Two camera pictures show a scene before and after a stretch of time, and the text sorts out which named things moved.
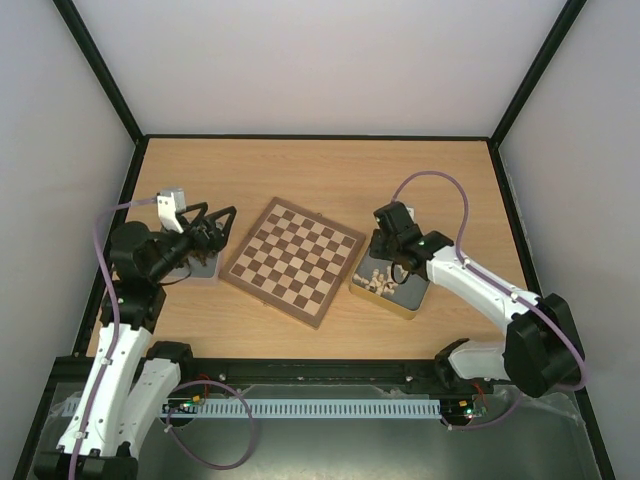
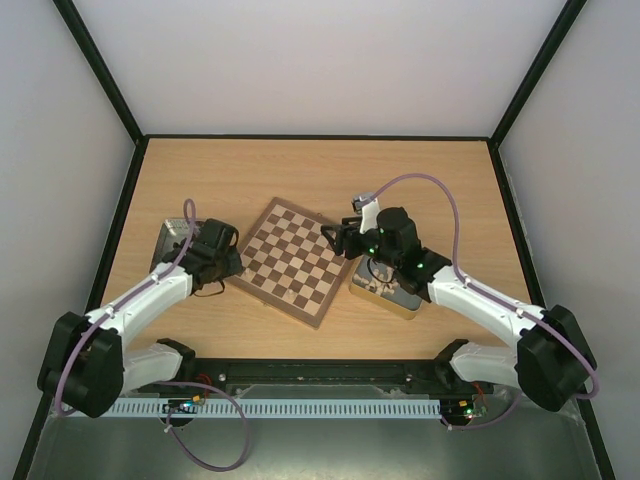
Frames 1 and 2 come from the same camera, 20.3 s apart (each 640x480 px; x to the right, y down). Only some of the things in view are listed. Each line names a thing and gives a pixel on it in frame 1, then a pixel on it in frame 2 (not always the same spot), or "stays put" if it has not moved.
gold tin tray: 373,281 stays put
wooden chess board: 294,260 stays put
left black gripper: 216,240 → 236,263
